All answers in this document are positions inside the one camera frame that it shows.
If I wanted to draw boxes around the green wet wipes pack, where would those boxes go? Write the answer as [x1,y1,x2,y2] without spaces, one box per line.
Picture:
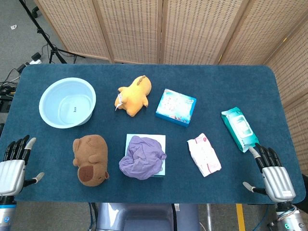
[221,106,261,153]

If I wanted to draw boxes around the black floor cables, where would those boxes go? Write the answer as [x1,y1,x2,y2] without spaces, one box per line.
[0,63,29,114]

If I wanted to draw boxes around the woven folding screen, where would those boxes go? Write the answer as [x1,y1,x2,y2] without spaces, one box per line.
[33,0,308,178]

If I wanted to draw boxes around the light blue plastic basin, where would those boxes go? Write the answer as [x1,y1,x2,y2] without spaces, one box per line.
[39,77,97,129]

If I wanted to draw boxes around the yellow plush toy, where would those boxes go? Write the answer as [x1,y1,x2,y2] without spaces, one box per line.
[114,75,153,117]

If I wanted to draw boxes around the blue printed tissue box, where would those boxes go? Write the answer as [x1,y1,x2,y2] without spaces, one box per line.
[155,88,197,128]

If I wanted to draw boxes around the pink white tissue pack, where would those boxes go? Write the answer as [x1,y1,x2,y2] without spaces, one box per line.
[187,133,222,178]

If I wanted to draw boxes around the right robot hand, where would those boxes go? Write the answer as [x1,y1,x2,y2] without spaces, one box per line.
[242,142,296,202]

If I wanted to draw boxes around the brown capybara plush toy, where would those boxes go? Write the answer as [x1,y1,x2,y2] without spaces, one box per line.
[72,134,110,186]

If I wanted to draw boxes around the purple cloth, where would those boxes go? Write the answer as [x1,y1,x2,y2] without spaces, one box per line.
[118,135,167,180]

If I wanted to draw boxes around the black tripod stand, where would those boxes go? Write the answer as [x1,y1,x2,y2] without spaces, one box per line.
[18,0,85,64]

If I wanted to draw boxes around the dark blue table mat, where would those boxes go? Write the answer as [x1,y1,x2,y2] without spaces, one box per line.
[0,64,306,205]

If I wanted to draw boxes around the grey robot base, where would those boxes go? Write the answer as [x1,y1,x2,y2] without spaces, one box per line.
[96,203,200,231]

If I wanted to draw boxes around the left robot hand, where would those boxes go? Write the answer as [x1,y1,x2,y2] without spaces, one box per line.
[0,134,45,197]

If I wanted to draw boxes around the light blue tissue box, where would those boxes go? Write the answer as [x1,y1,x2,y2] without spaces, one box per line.
[124,133,167,178]

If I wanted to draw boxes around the yellow floor tape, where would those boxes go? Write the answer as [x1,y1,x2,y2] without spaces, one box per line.
[236,203,246,231]

